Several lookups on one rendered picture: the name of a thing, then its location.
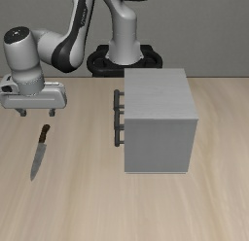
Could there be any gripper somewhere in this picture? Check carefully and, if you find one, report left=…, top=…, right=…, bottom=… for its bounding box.
left=0, top=74, right=68, bottom=118

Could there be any grey cabinet with drawers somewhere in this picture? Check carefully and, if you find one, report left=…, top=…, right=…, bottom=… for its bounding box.
left=113, top=67, right=199, bottom=175

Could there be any brown-handled kitchen knife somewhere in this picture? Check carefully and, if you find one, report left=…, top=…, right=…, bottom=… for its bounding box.
left=29, top=123, right=52, bottom=183

